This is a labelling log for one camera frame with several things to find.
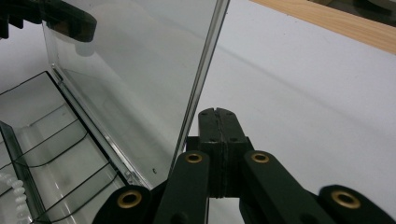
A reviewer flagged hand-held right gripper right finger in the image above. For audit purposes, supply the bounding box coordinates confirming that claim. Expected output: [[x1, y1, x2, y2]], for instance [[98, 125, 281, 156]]
[[217, 106, 255, 199]]

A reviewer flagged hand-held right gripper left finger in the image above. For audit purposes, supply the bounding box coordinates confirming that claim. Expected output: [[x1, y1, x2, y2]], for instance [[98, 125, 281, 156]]
[[186, 106, 225, 199]]

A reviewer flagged clear plastic compartment box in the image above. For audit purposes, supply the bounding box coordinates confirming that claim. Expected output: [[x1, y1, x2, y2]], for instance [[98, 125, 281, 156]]
[[0, 0, 232, 224]]

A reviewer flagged white board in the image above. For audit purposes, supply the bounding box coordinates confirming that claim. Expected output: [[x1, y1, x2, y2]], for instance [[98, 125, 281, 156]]
[[0, 0, 396, 224]]

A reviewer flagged wooden table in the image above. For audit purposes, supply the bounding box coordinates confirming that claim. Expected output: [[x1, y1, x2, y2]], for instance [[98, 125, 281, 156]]
[[249, 0, 396, 56]]

